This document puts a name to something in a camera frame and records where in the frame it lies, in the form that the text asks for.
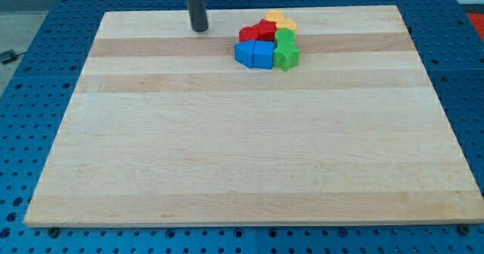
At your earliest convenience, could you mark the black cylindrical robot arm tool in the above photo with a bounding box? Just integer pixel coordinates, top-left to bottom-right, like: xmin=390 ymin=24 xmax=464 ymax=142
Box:
xmin=186 ymin=0 xmax=209 ymax=33

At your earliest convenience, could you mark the light wooden board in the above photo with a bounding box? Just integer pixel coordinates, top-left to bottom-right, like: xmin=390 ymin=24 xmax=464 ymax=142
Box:
xmin=24 ymin=5 xmax=483 ymax=228

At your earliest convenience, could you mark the green star block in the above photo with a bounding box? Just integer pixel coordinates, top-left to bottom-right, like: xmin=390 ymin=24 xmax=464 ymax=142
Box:
xmin=273 ymin=42 xmax=300 ymax=71

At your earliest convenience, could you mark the yellow round block front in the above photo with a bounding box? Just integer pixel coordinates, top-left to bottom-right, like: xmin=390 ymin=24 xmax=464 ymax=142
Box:
xmin=276 ymin=17 xmax=297 ymax=33

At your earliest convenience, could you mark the red block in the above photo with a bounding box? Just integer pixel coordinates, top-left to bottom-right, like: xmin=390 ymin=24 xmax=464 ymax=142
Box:
xmin=253 ymin=19 xmax=277 ymax=42
xmin=238 ymin=26 xmax=259 ymax=42

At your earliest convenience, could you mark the red block right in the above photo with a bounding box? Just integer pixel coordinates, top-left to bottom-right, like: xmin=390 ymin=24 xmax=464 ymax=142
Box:
xmin=253 ymin=19 xmax=277 ymax=42

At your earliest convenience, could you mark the blue triangular block left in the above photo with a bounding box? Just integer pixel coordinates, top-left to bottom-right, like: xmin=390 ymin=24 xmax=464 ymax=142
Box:
xmin=234 ymin=39 xmax=256 ymax=68

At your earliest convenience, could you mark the yellow round block rear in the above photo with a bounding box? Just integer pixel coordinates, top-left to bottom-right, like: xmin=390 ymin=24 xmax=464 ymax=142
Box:
xmin=264 ymin=10 xmax=285 ymax=23

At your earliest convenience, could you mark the green cylinder block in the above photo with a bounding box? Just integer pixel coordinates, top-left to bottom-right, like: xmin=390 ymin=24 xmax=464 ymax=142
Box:
xmin=275 ymin=28 xmax=296 ymax=48

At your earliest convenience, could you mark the black cable plug on floor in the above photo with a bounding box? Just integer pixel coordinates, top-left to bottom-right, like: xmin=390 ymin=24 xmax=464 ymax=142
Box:
xmin=0 ymin=49 xmax=26 ymax=65

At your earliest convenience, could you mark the yellow round block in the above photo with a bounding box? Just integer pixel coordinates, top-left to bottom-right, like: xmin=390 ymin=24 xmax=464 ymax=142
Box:
xmin=276 ymin=17 xmax=297 ymax=33
xmin=264 ymin=10 xmax=285 ymax=23

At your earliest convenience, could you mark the red block left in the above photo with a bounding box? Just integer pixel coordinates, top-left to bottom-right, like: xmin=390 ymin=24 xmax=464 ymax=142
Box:
xmin=238 ymin=26 xmax=259 ymax=42

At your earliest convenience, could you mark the blue block right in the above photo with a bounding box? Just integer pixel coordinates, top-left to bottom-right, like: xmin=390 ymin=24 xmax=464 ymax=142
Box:
xmin=253 ymin=41 xmax=275 ymax=69

